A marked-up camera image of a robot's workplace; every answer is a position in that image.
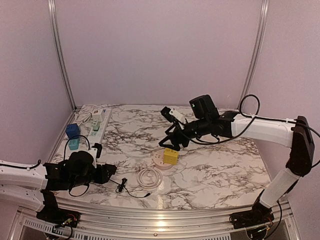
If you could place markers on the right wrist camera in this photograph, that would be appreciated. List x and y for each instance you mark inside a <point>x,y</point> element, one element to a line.
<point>172,114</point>

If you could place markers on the right aluminium frame post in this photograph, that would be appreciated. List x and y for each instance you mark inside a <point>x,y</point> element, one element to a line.
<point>262,22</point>

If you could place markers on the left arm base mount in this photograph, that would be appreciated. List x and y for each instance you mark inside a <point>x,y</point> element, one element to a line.
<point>51,212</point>

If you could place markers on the long white power strip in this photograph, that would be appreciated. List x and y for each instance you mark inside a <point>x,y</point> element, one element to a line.
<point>97,136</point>

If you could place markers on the front aluminium rail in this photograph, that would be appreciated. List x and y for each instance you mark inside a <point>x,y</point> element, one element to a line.
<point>101,222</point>

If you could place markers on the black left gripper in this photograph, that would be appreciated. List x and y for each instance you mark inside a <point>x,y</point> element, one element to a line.
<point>102,177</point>

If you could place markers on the blue cube socket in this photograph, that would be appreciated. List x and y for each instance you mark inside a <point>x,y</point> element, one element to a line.
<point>72,130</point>

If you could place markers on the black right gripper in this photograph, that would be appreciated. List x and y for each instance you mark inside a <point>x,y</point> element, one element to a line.
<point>172,137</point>

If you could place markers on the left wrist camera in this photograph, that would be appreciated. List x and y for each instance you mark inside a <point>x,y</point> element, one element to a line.
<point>95,151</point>

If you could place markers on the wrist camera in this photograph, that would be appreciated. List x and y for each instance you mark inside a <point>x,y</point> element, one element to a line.
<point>172,114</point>
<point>95,151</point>

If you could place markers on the aluminium frame post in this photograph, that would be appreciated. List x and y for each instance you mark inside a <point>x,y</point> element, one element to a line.
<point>262,22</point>
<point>59,51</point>

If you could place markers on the pink round power strip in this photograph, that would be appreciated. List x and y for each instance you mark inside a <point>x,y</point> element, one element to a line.
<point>151,177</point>

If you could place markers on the white cube socket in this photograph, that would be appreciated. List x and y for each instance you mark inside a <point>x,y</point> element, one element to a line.
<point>98,115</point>

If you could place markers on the teal power strip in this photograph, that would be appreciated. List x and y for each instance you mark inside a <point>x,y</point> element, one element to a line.
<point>73,144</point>

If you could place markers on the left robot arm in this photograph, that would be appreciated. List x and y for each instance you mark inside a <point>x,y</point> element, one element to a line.
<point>32,186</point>

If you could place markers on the left aluminium frame post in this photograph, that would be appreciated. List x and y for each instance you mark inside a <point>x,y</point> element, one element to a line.
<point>59,51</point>

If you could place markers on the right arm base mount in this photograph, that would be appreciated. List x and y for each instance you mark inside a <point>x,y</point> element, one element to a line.
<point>259,214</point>

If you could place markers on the yellow cube socket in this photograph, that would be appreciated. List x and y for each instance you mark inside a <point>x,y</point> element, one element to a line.
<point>170,156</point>

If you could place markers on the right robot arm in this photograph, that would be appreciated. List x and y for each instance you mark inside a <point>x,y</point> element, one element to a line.
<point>295,134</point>

